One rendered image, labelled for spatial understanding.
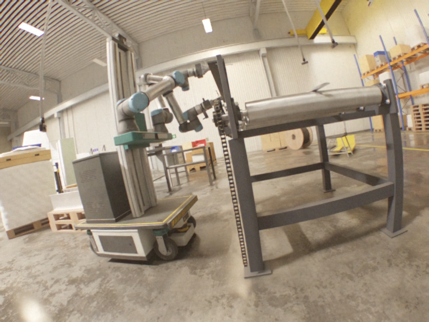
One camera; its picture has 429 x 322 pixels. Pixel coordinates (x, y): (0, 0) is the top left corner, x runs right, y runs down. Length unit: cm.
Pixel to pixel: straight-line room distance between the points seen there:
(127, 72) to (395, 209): 226
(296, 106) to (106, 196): 136
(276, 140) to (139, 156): 769
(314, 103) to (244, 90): 1098
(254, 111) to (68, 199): 268
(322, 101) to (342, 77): 1292
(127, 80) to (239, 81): 1049
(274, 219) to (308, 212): 18
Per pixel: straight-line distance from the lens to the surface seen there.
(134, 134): 132
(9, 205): 381
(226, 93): 96
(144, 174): 178
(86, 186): 171
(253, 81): 1214
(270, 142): 894
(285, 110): 101
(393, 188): 139
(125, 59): 200
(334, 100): 110
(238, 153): 98
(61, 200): 322
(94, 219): 175
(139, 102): 127
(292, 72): 1274
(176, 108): 167
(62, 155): 456
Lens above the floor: 73
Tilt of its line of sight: 4 degrees down
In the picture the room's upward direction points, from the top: 11 degrees counter-clockwise
